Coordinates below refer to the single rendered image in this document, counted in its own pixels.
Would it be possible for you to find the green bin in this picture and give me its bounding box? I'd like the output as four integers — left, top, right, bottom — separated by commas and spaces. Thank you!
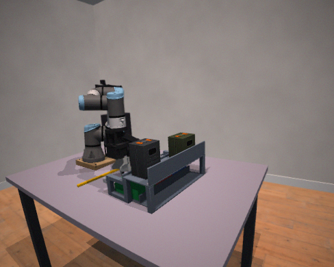
114, 181, 146, 201

